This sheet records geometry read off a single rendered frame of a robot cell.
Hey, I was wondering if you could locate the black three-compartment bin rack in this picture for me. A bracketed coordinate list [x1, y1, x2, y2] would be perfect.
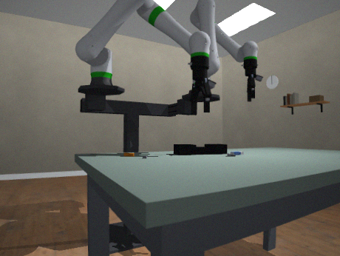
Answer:
[174, 144, 227, 155]

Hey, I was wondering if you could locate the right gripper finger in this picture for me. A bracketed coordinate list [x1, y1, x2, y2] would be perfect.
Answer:
[190, 84, 200, 115]
[197, 78, 211, 112]

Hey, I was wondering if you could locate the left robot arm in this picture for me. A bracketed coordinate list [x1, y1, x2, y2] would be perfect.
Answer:
[190, 0, 258, 77]

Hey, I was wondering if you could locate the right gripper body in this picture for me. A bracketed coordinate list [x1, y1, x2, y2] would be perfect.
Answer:
[192, 67, 207, 91]

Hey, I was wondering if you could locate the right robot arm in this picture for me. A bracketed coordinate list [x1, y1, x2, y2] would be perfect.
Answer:
[75, 0, 211, 85]

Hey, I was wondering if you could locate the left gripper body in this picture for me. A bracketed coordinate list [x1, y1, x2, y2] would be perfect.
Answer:
[245, 67, 256, 80]

